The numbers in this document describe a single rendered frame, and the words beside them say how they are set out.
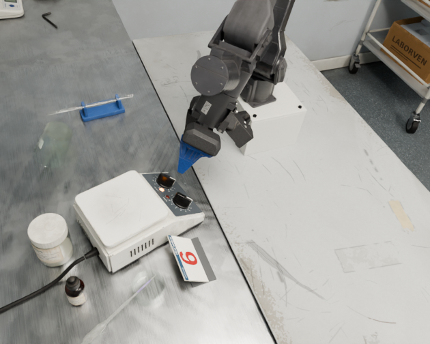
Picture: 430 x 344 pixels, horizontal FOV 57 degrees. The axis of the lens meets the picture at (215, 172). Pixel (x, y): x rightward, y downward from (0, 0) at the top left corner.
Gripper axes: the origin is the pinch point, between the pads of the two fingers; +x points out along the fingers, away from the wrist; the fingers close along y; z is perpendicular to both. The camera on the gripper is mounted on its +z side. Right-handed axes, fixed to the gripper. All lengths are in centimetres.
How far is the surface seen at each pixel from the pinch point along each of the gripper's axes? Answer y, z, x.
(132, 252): -13.6, -1.6, 16.2
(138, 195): -7.3, -4.6, 9.5
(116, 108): 24.0, -16.4, 10.4
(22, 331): -24.2, -11.8, 29.7
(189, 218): -6.4, 5.4, 10.0
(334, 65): 216, 90, -11
